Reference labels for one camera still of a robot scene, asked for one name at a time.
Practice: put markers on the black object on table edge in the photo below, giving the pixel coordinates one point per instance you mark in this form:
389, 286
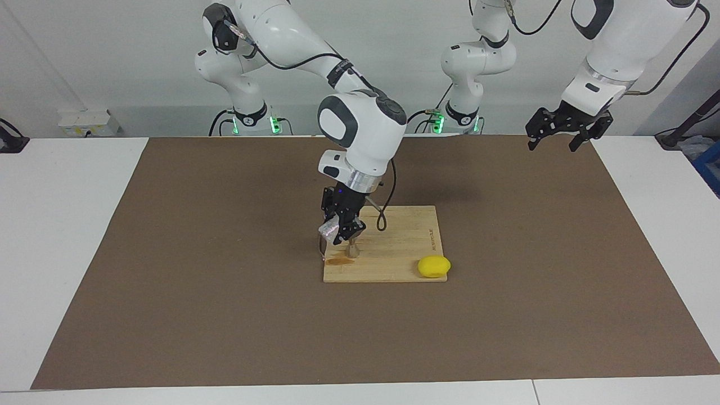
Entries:
11, 143

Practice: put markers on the steel double jigger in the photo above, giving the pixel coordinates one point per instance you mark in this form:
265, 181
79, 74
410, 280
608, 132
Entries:
352, 250

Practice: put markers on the black slanted stand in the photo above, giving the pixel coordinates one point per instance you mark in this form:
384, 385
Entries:
689, 121

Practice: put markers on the clear plastic cup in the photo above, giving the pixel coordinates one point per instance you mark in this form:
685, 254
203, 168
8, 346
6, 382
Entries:
327, 229

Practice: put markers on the brown table mat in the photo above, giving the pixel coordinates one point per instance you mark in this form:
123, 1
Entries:
360, 337

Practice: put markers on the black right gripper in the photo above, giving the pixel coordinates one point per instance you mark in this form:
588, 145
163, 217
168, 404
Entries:
344, 201

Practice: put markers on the white wall socket box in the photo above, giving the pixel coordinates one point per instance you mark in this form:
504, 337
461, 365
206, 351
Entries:
87, 124

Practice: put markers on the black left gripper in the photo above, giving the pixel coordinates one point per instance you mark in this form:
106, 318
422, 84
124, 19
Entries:
576, 119

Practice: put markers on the yellow lemon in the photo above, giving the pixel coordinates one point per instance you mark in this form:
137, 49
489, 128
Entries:
433, 267

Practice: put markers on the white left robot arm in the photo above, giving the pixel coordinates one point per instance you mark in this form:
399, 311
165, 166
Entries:
613, 50

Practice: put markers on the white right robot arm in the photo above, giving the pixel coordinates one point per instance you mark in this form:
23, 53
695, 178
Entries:
365, 135

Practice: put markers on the bamboo cutting board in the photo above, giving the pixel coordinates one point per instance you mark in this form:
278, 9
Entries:
399, 247

